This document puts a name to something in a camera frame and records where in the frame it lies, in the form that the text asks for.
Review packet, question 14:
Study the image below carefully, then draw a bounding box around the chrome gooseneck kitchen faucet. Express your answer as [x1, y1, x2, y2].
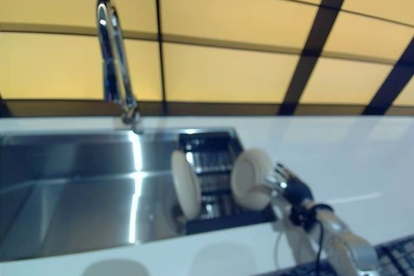
[96, 0, 143, 133]

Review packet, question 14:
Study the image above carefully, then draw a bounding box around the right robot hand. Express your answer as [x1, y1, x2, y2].
[263, 161, 314, 207]

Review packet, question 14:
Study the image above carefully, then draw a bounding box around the stainless steel sink basin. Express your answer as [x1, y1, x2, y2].
[0, 127, 279, 262]

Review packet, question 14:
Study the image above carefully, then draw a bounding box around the black dish drying rack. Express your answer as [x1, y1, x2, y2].
[177, 130, 279, 235]

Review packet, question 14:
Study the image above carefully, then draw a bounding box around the beige ceramic plate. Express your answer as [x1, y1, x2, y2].
[230, 148, 276, 209]
[170, 150, 202, 218]

